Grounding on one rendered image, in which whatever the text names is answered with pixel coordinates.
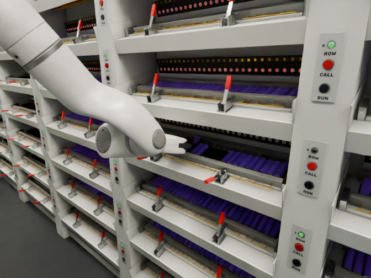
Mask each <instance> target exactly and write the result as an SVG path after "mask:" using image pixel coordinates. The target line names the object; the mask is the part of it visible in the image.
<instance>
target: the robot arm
mask: <svg viewBox="0 0 371 278"><path fill-rule="evenodd" d="M0 47H1V48H2V49H3V50H4V51H5V52H6V53H8V54H9V55H10V56H11V57H12V58H13V59H14V60H15V61H16V62H18V63H19V64H20V65H21V66H22V67H23V68H24V69H25V70H26V71H27V72H28V73H29V74H30V75H31V76H33V77H34V78H35V79H36V80H37V81H38V82H39V83H40V84H41V85H42V86H43V87H44V88H45V89H47V90H48V91H49V92H50V93H51V94H52V95H53V96H54V97H55V98H56V99H57V100H58V101H59V102H61V103H62V104H63V105H64V106H65V107H66V108H68V109H69V110H70V111H72V112H74V113H76V114H78V115H83V116H88V117H92V118H95V119H98V120H100V121H104V122H106V123H104V124H102V125H100V127H99V128H98V130H97V133H96V137H95V146H96V150H97V152H98V154H99V155H100V156H101V157H103V158H131V157H153V156H155V155H157V154H159V153H172V154H185V152H186V151H185V150H184V148H193V141H194V140H193V139H187V138H186V137H178V136H174V135H169V134H165V133H164V131H163V129H162V127H161V126H160V125H159V123H158V122H157V121H156V119H155V118H154V117H153V116H152V115H151V114H150V112H149V111H148V110H147V109H146V108H145V107H144V106H143V105H142V104H141V103H140V102H138V101H137V100H136V99H134V98H133V97H131V96H130V95H128V94H126V93H124V92H122V91H120V90H117V89H115V88H112V87H109V86H107V85H104V84H102V83H100V82H99V81H97V80H96V79H95V78H94V77H93V76H92V74H91V73H90V72H89V71H88V69H86V68H85V66H84V65H83V64H82V62H81V61H80V60H79V59H78V58H77V57H76V56H75V54H74V53H73V52H72V51H71V50H70V49H69V48H68V46H67V45H66V44H65V43H64V42H63V41H62V40H61V38H60V37H59V36H58V35H57V34H56V33H55V32H54V31H53V29H52V28H51V27H50V26H49V25H48V23H47V22H46V21H45V20H44V19H43V18H42V17H41V16H40V14H39V13H38V12H37V11H36V10H35V9H34V8H33V6H32V5H31V4H30V3H29V2H28V1H27V0H0Z"/></svg>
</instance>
